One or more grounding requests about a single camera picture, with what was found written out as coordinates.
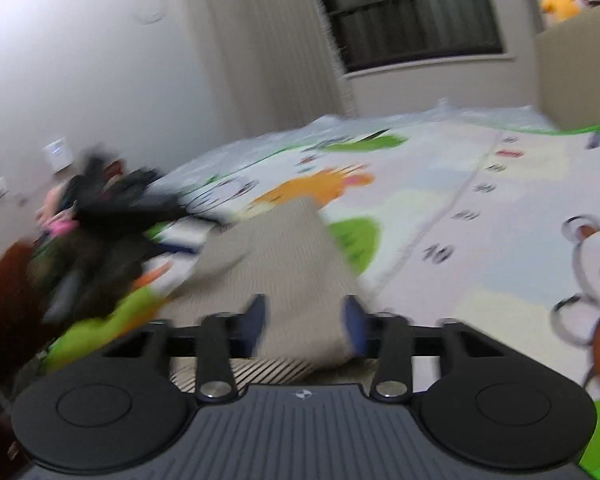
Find cartoon animal printed mat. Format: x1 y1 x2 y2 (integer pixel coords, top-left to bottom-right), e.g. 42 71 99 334
45 127 600 480

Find dark barred window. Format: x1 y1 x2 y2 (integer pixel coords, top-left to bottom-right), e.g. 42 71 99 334
305 0 506 75

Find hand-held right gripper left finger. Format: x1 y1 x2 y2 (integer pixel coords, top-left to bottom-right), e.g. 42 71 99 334
100 294 270 404

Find beige striped pants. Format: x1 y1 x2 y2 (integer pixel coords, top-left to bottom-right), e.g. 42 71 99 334
167 196 368 396

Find pink cloth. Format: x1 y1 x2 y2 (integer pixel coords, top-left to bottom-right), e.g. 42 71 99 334
35 185 81 241

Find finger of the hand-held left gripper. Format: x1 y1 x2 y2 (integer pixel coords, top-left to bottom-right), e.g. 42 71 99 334
147 192 197 223

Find white pleated curtain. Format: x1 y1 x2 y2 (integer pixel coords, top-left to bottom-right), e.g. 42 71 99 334
180 0 356 136

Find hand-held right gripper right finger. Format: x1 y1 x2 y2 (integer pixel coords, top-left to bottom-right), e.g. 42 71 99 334
341 295 507 404

